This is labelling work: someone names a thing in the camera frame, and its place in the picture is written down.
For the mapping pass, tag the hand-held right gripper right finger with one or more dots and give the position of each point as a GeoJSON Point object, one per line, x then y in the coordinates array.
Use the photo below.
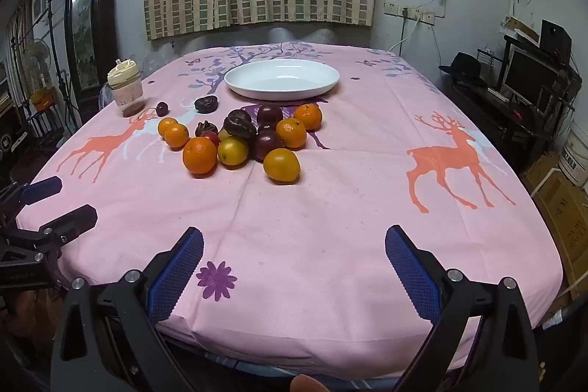
{"type": "Point", "coordinates": [413, 277]}

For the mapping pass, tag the black speaker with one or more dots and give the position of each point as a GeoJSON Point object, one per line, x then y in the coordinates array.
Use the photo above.
{"type": "Point", "coordinates": [555, 36]}

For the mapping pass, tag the dark red cherry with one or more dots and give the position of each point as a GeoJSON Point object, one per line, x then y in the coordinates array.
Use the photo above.
{"type": "Point", "coordinates": [161, 108]}

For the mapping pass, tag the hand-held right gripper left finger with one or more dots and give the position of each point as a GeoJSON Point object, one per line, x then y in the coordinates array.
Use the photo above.
{"type": "Point", "coordinates": [177, 272]}

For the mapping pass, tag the white oval plate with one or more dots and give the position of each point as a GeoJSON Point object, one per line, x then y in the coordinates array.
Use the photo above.
{"type": "Point", "coordinates": [280, 82]}

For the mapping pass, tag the cream lid tumbler cup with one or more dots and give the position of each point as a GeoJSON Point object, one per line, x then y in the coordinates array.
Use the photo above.
{"type": "Point", "coordinates": [126, 93]}

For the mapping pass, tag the yellow-green orange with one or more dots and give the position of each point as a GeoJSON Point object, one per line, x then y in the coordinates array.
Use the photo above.
{"type": "Point", "coordinates": [233, 152]}

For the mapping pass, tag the black computer desk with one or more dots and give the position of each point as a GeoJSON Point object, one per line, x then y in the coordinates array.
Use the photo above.
{"type": "Point", "coordinates": [491, 116]}

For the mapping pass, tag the smooth yellow-orange orange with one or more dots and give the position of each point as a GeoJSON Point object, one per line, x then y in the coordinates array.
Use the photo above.
{"type": "Point", "coordinates": [281, 165]}

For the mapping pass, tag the computer monitor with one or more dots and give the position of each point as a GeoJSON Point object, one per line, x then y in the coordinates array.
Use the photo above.
{"type": "Point", "coordinates": [523, 75]}

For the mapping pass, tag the dark wrinkled round fruit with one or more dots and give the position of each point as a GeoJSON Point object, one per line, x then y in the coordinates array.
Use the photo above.
{"type": "Point", "coordinates": [206, 127]}
{"type": "Point", "coordinates": [206, 103]}

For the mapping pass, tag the large dark wrinkled fruit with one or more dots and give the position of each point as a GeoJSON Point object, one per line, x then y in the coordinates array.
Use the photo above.
{"type": "Point", "coordinates": [240, 124]}

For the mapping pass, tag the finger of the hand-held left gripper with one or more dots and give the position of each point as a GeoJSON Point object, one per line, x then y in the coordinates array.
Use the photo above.
{"type": "Point", "coordinates": [69, 223]}
{"type": "Point", "coordinates": [41, 190]}

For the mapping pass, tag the clear plastic bag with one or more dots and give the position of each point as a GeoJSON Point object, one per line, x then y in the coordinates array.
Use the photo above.
{"type": "Point", "coordinates": [151, 59]}

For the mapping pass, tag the white bucket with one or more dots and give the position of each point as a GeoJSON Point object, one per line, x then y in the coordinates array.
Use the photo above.
{"type": "Point", "coordinates": [574, 153]}

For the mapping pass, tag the white wall socket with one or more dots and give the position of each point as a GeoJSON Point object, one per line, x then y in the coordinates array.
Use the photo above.
{"type": "Point", "coordinates": [391, 8]}

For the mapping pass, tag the pink deer print tablecloth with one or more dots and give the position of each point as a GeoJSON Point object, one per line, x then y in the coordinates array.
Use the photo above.
{"type": "Point", "coordinates": [321, 213]}

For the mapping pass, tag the small purple plum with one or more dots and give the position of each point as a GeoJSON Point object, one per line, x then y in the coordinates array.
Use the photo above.
{"type": "Point", "coordinates": [266, 127]}

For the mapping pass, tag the standing fan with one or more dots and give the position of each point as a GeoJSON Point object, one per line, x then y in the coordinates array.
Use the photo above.
{"type": "Point", "coordinates": [37, 57]}

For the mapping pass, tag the black hat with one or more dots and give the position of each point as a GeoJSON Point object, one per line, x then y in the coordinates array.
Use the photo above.
{"type": "Point", "coordinates": [464, 68]}

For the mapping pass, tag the small yellow fruit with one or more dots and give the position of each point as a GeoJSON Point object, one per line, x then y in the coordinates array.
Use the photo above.
{"type": "Point", "coordinates": [223, 135]}

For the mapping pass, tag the small orange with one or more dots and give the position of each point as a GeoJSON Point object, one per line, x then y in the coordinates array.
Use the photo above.
{"type": "Point", "coordinates": [178, 138]}
{"type": "Point", "coordinates": [166, 124]}

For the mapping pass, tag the large orange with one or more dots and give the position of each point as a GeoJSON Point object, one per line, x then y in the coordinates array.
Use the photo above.
{"type": "Point", "coordinates": [200, 155]}

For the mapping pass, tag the small red plum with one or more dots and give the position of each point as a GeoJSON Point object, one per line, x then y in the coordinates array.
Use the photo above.
{"type": "Point", "coordinates": [211, 139]}

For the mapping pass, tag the cardboard box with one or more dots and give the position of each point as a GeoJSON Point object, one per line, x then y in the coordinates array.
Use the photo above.
{"type": "Point", "coordinates": [562, 213]}

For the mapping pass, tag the bumpy tangerine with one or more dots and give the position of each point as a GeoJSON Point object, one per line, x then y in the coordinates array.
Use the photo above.
{"type": "Point", "coordinates": [308, 116]}
{"type": "Point", "coordinates": [291, 133]}

